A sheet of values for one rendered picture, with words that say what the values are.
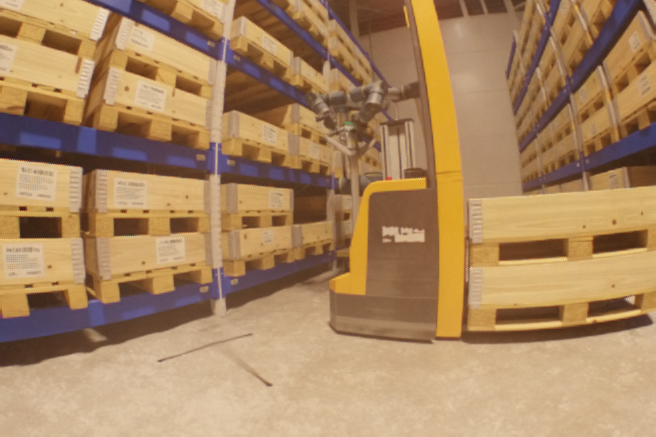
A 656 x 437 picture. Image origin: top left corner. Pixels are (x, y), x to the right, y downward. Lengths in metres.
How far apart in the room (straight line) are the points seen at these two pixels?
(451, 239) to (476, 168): 5.99
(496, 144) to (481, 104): 1.09
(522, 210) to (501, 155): 6.09
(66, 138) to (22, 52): 0.51
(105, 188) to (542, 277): 2.21
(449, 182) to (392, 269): 0.54
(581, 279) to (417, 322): 0.90
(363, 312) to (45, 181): 1.76
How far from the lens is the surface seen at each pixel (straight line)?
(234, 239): 2.13
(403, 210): 1.51
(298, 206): 4.03
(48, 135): 1.65
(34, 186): 1.53
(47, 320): 1.68
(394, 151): 3.35
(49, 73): 1.66
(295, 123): 2.98
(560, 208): 1.57
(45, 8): 1.83
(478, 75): 8.17
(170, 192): 1.81
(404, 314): 1.61
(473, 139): 7.59
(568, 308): 1.68
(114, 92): 1.73
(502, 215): 1.50
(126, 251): 1.67
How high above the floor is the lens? 0.73
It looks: 4 degrees up
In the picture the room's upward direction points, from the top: 2 degrees counter-clockwise
